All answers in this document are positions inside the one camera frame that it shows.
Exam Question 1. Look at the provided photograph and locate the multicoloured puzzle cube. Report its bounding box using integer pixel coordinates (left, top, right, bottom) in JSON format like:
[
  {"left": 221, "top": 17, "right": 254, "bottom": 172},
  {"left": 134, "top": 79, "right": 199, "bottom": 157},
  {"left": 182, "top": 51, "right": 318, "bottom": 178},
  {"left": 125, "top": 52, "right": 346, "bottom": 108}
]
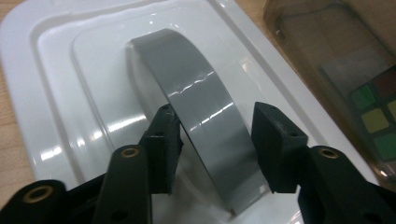
[{"left": 348, "top": 63, "right": 396, "bottom": 162}]

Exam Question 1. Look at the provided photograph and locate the grey lidded plastic box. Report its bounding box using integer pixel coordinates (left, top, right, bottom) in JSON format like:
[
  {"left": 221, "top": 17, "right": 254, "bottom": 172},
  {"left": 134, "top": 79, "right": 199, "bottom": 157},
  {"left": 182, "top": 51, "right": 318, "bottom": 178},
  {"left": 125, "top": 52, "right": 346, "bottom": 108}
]
[{"left": 0, "top": 0, "right": 379, "bottom": 224}]

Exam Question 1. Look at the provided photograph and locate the translucent brown storage box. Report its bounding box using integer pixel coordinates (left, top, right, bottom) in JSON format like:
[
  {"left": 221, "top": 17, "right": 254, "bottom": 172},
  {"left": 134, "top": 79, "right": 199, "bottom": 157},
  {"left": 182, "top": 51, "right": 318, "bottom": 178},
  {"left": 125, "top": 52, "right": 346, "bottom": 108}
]
[{"left": 262, "top": 0, "right": 396, "bottom": 192}]

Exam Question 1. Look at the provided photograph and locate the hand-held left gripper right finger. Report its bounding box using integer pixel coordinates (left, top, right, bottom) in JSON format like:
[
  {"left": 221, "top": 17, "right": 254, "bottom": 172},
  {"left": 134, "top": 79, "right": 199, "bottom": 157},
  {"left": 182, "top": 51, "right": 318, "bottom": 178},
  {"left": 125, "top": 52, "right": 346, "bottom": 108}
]
[{"left": 250, "top": 101, "right": 310, "bottom": 194}]

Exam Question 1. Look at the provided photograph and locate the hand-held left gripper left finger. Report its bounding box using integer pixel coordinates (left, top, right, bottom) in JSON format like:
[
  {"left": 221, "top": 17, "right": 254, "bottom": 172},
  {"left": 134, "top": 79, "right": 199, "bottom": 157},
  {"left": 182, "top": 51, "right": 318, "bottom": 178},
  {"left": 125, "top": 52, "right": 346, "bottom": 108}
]
[{"left": 138, "top": 104, "right": 185, "bottom": 196}]

